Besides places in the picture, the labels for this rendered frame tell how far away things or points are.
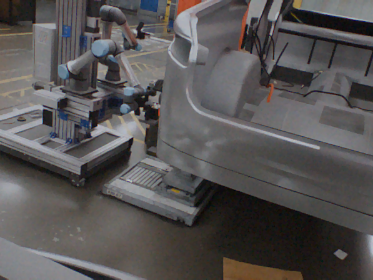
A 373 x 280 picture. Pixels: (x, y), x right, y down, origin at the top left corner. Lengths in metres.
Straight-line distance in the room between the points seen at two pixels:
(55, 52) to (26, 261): 3.06
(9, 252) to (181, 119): 1.49
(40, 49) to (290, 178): 2.51
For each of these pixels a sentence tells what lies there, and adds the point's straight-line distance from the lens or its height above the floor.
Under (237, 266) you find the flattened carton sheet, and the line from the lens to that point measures 2.89.
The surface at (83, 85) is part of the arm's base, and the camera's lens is 3.31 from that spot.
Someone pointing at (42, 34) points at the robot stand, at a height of 1.17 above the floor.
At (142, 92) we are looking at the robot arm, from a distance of 2.96.
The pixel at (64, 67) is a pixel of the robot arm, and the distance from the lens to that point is 3.16.
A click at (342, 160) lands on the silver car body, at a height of 1.16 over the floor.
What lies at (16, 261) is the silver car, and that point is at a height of 1.36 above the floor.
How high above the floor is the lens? 1.80
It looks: 22 degrees down
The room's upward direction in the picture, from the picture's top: 10 degrees clockwise
